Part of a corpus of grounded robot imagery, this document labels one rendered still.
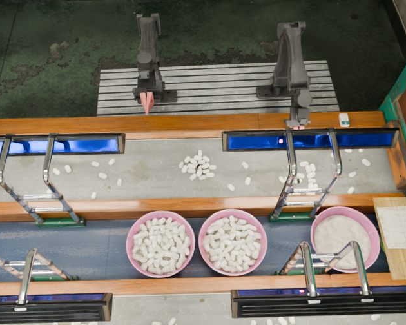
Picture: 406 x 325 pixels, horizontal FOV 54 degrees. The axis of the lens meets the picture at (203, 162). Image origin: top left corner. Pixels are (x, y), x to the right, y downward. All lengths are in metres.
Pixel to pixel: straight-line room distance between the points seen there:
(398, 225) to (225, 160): 0.74
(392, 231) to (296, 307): 0.66
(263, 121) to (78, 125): 0.84
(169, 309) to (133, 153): 0.68
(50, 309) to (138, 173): 0.73
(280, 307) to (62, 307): 0.61
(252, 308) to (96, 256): 0.75
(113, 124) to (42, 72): 1.47
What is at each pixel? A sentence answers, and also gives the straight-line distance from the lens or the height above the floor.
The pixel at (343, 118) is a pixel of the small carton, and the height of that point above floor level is 0.79.
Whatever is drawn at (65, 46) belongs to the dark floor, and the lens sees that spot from 3.40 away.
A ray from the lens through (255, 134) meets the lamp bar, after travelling 1.42.
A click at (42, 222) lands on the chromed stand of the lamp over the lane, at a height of 0.72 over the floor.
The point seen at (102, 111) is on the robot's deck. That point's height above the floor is 0.67.
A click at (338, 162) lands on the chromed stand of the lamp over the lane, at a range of 1.40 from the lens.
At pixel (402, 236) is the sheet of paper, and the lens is 1.77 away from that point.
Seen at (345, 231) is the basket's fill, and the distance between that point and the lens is 1.74.
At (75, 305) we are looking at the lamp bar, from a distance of 1.24.
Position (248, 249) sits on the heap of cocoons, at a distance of 1.62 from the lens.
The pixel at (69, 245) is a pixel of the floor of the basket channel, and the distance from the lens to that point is 1.77.
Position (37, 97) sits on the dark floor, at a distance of 3.13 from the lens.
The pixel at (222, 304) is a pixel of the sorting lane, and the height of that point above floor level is 0.74.
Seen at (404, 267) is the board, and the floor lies 0.78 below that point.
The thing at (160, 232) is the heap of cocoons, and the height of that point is 0.74.
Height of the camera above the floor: 2.29
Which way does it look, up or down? 61 degrees down
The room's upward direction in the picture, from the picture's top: straight up
